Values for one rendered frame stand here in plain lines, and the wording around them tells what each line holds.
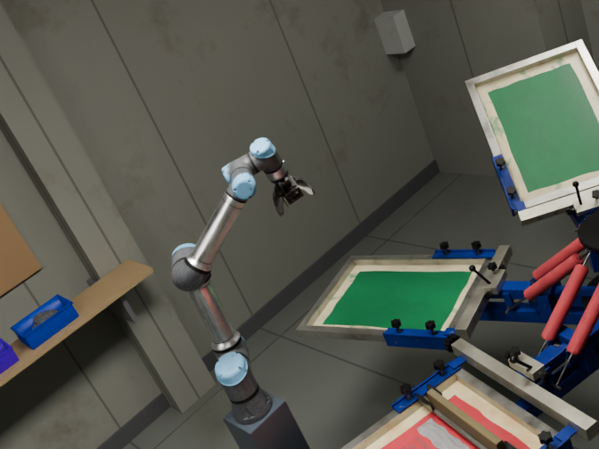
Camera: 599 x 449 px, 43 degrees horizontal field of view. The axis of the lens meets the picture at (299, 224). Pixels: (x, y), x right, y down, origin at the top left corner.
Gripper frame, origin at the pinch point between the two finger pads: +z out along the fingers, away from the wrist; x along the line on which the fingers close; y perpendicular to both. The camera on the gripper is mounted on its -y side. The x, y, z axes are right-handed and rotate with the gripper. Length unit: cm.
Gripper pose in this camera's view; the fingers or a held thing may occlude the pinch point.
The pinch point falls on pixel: (297, 203)
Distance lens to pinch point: 279.7
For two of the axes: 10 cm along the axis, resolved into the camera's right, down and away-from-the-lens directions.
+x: 8.3, -5.6, 0.1
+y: 4.1, 6.0, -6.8
